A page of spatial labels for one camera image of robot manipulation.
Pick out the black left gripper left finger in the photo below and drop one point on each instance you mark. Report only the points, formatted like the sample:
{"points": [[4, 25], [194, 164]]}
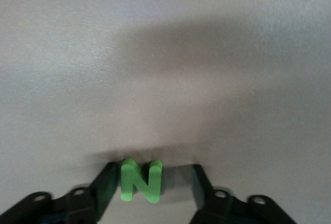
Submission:
{"points": [[85, 203]]}

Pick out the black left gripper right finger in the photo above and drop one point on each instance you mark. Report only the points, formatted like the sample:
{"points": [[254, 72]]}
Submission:
{"points": [[219, 208]]}

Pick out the green letter N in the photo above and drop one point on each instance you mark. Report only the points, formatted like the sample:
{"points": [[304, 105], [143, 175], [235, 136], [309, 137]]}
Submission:
{"points": [[139, 182]]}

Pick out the brown table cover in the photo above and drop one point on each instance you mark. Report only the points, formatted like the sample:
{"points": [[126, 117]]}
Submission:
{"points": [[155, 66]]}

